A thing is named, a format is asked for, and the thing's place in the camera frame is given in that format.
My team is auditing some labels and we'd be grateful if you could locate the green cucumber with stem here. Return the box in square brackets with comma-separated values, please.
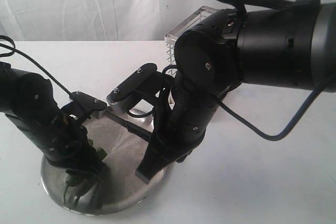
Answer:
[61, 138, 108, 206]

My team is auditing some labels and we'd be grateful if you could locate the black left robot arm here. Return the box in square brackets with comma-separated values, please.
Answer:
[1, 62, 107, 176]

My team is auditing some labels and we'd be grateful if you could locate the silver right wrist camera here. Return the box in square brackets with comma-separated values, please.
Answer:
[107, 63, 162, 115]

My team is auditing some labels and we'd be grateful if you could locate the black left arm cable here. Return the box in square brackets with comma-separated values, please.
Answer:
[0, 35, 74, 96]

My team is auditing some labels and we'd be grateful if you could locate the black kitchen knife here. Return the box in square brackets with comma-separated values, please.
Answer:
[104, 110, 152, 142]

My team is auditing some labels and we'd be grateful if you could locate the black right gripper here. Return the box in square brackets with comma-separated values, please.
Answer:
[135, 74, 228, 184]

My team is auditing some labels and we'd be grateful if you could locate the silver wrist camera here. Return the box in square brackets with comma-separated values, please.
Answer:
[107, 63, 162, 115]
[61, 91, 107, 122]

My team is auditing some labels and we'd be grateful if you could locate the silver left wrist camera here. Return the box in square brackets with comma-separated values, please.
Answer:
[61, 91, 107, 122]

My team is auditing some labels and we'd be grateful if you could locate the round stainless steel plate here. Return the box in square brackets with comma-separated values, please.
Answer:
[41, 108, 167, 216]

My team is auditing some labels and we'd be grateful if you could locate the steel wire utensil basket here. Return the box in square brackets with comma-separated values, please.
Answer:
[164, 6, 219, 65]

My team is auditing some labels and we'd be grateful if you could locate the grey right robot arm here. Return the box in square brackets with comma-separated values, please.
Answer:
[135, 0, 335, 183]

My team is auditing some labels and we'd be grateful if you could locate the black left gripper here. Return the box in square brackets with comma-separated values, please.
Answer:
[5, 114, 104, 182]

